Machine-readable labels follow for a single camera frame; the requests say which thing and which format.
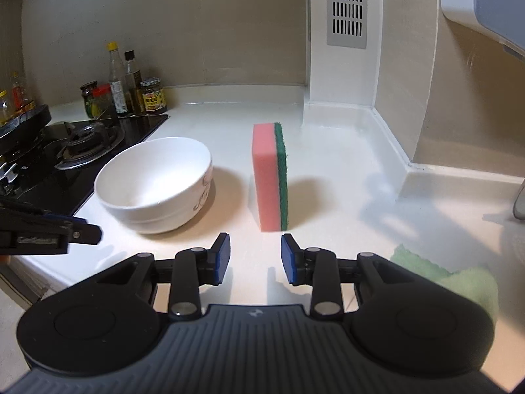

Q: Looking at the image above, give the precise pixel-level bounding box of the white wall appliance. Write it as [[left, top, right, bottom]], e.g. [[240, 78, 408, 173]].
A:
[[440, 0, 525, 56]]

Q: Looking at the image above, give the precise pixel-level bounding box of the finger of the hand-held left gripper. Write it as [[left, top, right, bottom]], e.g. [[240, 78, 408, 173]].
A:
[[0, 195, 89, 226], [0, 209, 103, 255]]

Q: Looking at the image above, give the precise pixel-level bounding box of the red lid pickle jar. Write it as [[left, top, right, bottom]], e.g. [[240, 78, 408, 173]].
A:
[[91, 84, 117, 119]]

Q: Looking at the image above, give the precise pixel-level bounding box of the light green cloth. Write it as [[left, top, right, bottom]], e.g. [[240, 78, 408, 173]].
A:
[[389, 244, 500, 323]]

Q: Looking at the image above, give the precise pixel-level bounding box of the yellow cap clear bottle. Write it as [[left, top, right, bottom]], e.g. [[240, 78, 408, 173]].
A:
[[107, 42, 129, 116]]

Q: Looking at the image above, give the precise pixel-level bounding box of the black burner grate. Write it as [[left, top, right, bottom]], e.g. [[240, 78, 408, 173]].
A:
[[54, 121, 126, 171]]

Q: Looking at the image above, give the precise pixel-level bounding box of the grey vent grille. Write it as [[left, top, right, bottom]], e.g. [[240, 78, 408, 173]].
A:
[[326, 0, 367, 48]]

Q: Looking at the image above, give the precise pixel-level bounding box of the white ceramic bowl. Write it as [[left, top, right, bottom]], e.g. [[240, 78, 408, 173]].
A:
[[94, 136, 215, 235]]

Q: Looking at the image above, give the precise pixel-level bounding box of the black frying pan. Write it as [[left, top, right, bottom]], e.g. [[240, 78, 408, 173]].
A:
[[0, 104, 52, 140]]

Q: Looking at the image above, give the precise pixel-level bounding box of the pink and green sponge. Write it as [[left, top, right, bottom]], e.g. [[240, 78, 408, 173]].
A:
[[251, 122, 291, 232]]

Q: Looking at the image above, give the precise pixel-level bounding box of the dark lid glass jar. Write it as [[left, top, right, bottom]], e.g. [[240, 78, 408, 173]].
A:
[[80, 81, 99, 119]]

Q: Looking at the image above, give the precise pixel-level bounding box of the black cap dark bottle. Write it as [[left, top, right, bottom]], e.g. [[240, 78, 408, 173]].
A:
[[124, 50, 145, 115]]

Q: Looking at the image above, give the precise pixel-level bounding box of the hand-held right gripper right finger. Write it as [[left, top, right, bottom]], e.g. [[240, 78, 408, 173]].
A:
[[280, 233, 415, 321]]

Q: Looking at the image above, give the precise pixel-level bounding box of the black glass gas cooktop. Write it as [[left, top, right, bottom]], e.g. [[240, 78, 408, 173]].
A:
[[0, 113, 170, 218]]

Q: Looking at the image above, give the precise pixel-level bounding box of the gold lid yellow label jar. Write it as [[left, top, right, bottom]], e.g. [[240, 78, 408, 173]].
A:
[[140, 78, 169, 114]]

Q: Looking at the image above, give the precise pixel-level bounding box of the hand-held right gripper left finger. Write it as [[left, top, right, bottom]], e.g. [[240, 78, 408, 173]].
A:
[[96, 232, 232, 321]]

